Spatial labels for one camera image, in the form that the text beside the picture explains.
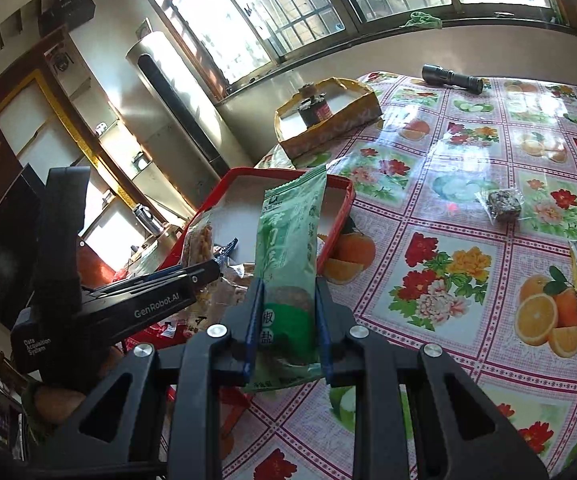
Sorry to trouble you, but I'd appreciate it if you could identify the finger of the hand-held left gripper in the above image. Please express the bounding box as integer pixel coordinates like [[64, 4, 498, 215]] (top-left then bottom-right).
[[118, 240, 240, 285], [82, 259, 222, 306]]

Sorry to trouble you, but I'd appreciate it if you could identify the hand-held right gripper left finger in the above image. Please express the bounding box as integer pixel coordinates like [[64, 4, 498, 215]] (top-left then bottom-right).
[[51, 277, 268, 480]]

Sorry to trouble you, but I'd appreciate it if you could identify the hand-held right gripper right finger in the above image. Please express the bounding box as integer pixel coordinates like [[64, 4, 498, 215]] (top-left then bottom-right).
[[312, 276, 550, 480]]

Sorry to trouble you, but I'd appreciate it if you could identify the clear brown cookie packet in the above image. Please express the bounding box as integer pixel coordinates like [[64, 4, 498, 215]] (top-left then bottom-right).
[[181, 212, 219, 275]]

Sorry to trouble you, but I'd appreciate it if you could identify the red plastic tray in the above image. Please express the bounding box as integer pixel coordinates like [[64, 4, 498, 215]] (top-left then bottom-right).
[[123, 166, 357, 461]]

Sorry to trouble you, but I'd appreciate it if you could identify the green snack packet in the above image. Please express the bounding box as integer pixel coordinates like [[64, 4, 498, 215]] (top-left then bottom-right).
[[241, 164, 339, 395]]

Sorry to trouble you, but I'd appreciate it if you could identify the person's left hand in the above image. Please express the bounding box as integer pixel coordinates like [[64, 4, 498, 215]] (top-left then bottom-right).
[[31, 345, 125, 428]]

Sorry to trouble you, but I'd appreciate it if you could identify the metal mug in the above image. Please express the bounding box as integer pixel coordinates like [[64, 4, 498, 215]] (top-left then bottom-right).
[[132, 204, 162, 237]]

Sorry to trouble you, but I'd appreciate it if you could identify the black television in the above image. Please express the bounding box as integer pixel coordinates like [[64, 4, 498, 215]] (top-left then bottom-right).
[[0, 162, 47, 332]]

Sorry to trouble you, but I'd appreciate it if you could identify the yellow woven box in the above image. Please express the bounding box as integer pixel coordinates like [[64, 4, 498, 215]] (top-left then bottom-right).
[[274, 76, 382, 157]]

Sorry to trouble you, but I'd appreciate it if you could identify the white standing air conditioner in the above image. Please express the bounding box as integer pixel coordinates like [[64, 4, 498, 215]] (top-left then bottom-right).
[[126, 30, 232, 182]]

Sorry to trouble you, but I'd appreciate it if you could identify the dark jar with red label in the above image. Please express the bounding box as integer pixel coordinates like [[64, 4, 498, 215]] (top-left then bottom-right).
[[298, 82, 332, 129]]

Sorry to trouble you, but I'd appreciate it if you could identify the dark seed snack packet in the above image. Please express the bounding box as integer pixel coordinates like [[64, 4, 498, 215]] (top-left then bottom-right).
[[475, 187, 532, 227]]

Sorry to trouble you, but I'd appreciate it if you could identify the large barred window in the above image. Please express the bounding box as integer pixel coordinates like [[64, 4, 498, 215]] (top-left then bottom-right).
[[133, 0, 569, 102]]

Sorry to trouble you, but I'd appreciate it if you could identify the black flashlight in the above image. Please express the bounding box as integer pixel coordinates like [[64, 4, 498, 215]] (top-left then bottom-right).
[[422, 64, 484, 95]]

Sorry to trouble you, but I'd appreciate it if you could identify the black speaker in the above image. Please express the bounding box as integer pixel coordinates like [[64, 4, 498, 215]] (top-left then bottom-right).
[[38, 0, 97, 37]]

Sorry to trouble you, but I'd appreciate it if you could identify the green cloth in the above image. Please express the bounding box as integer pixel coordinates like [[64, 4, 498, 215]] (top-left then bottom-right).
[[401, 11, 443, 29]]

